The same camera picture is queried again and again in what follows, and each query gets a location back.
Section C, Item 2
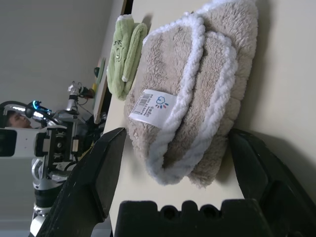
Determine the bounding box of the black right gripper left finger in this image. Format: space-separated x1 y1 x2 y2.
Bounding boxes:
37 127 127 237

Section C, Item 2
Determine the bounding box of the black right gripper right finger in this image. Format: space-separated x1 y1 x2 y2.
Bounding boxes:
229 128 316 237

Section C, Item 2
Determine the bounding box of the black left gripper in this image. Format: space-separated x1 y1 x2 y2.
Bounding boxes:
34 122 83 165

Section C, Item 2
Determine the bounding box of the beige towel with white trim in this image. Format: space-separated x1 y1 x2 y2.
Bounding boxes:
124 0 259 190

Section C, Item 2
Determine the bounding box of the green folded towel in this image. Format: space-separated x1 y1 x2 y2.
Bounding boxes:
106 14 149 101

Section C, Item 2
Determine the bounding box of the chrome device with cyan light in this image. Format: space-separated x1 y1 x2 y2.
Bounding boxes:
24 100 54 122

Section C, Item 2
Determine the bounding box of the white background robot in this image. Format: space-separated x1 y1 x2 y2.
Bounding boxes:
64 80 84 116

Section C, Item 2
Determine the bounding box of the bystander head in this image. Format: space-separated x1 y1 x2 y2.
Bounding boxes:
5 110 33 129

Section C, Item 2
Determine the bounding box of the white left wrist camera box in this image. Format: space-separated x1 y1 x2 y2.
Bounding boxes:
0 126 49 158

